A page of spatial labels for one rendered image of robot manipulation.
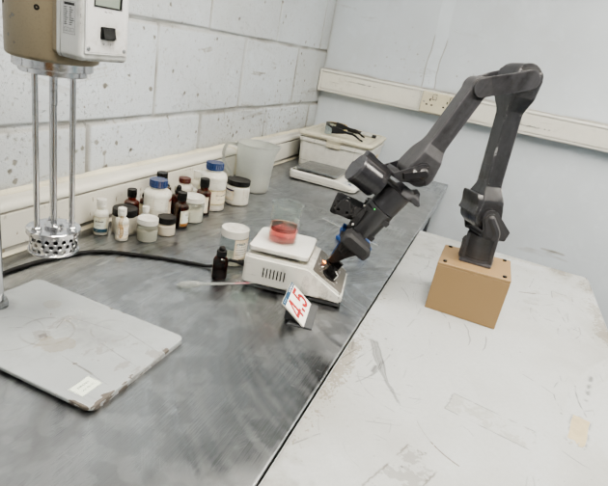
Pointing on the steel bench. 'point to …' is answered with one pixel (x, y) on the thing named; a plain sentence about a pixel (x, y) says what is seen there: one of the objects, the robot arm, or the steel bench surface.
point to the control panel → (326, 268)
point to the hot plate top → (285, 246)
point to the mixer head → (65, 35)
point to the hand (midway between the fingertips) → (341, 249)
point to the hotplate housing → (258, 260)
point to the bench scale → (322, 175)
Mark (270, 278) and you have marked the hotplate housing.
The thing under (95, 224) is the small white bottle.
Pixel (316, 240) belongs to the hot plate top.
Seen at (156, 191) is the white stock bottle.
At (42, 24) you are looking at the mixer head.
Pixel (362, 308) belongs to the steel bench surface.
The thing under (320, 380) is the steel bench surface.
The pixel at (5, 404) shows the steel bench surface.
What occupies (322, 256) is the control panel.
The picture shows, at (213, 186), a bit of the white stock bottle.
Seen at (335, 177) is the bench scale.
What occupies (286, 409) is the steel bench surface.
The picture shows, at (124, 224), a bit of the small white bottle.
